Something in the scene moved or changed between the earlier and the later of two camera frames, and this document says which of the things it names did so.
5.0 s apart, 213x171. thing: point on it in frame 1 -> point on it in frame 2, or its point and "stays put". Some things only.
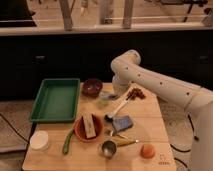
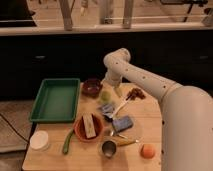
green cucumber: x=66 y=142 stays put
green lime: x=103 y=103 -> x=105 y=97
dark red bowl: x=92 y=87 stays put
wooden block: x=89 y=125 stays put
